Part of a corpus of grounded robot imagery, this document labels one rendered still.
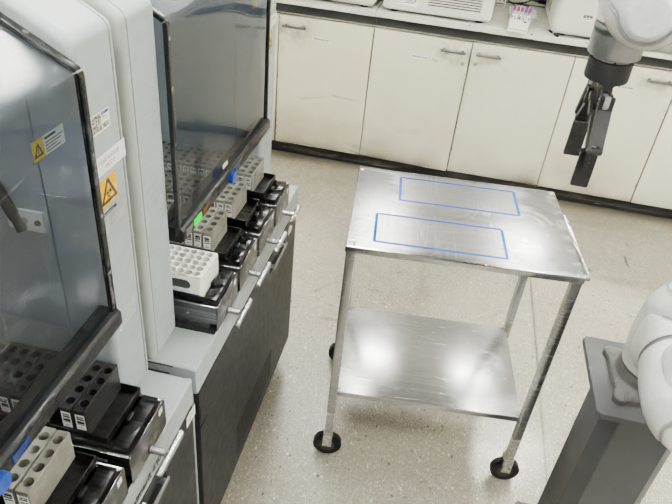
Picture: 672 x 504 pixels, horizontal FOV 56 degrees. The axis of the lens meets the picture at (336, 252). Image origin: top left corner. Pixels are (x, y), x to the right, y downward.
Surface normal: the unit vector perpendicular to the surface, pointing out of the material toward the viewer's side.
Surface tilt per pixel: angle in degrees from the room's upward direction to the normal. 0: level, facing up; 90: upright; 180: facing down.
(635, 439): 90
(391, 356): 0
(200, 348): 0
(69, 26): 29
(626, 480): 90
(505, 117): 90
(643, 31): 84
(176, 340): 0
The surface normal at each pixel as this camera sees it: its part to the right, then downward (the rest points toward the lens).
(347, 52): -0.20, 0.54
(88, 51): 0.98, 0.18
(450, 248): 0.09, -0.82
